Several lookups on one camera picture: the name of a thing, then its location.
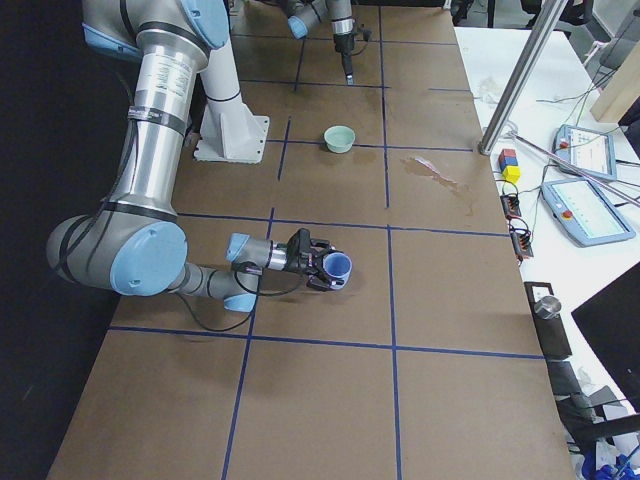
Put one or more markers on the black monitor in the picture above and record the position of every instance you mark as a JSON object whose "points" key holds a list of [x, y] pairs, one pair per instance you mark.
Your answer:
{"points": [[609, 322]]}

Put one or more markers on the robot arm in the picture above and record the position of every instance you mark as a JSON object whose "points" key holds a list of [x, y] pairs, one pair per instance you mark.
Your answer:
{"points": [[303, 16], [133, 244]]}

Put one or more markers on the wooden board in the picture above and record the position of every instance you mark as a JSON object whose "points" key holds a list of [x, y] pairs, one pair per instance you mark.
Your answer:
{"points": [[622, 90]]}

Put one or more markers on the blue plastic cup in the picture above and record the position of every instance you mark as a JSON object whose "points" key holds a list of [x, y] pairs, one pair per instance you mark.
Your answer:
{"points": [[337, 268]]}

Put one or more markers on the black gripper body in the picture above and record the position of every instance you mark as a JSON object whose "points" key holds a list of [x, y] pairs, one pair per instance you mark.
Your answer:
{"points": [[293, 261], [344, 44]]}

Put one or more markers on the metal grabber stick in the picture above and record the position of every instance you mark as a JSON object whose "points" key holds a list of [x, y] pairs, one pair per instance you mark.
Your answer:
{"points": [[573, 169]]}

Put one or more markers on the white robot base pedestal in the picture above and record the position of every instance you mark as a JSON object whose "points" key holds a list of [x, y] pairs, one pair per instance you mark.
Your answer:
{"points": [[229, 131]]}

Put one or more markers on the blue cube block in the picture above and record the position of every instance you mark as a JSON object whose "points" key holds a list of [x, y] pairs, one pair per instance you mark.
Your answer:
{"points": [[511, 162]]}

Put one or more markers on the metal cylinder weight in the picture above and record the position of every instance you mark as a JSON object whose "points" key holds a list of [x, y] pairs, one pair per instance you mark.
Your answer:
{"points": [[547, 308]]}

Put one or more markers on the teach pendant tablet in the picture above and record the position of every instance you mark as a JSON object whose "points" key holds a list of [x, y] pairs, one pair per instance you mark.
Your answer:
{"points": [[587, 149], [585, 213]]}

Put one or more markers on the near teach pendant tablet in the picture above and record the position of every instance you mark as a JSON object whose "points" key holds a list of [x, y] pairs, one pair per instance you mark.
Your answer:
{"points": [[585, 213]]}

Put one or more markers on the red cube block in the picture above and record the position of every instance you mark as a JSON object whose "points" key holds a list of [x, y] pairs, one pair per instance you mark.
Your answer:
{"points": [[505, 153]]}

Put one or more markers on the yellow cube block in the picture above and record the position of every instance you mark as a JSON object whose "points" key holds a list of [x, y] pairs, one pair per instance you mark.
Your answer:
{"points": [[511, 173]]}

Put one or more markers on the far teach pendant tablet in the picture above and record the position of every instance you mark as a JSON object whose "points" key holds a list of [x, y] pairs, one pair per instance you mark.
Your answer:
{"points": [[587, 149]]}

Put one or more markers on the green plastic bowl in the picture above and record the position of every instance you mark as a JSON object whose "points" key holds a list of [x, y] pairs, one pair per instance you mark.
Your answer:
{"points": [[339, 138]]}

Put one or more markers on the aluminium frame post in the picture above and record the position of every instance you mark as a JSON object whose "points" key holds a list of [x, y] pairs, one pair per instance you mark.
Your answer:
{"points": [[550, 14]]}

